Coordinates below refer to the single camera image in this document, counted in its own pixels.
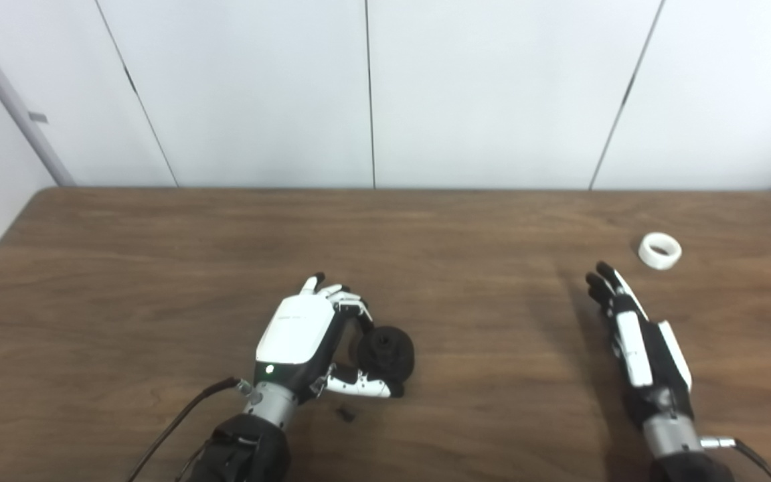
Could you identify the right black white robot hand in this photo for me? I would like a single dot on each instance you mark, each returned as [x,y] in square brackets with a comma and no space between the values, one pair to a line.
[636,355]

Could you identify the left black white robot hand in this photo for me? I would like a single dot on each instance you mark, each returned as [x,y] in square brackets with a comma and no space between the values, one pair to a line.
[295,328]

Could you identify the round black gear part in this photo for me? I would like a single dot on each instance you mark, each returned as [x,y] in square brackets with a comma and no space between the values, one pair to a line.
[392,351]

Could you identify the small black loose piece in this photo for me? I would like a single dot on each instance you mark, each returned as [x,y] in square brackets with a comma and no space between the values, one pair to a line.
[345,414]

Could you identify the small grey wall tag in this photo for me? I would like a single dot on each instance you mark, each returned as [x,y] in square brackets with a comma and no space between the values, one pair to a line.
[38,118]

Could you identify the grey wall corner trim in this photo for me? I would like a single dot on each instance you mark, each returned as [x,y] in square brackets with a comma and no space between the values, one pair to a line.
[17,107]

